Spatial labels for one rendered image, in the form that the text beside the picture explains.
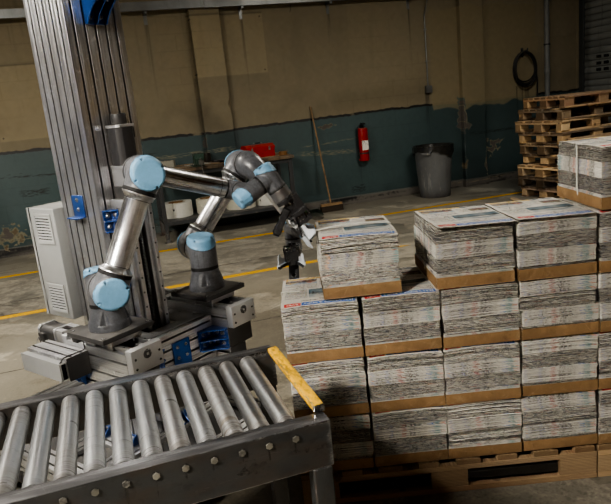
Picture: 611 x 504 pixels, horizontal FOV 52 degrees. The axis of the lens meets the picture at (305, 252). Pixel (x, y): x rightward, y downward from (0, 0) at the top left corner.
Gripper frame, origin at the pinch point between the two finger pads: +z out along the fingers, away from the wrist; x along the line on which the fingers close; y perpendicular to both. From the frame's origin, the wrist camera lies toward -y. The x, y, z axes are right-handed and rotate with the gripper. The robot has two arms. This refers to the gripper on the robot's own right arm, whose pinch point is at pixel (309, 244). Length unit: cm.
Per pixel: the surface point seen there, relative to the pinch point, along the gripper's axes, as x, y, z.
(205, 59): 628, -32, -161
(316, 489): -100, -24, 31
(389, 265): -16.9, 20.9, 19.5
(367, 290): -17.6, 9.3, 22.6
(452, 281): -19, 36, 37
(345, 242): -17.5, 12.6, 3.1
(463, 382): -18, 19, 73
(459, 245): -19, 46, 27
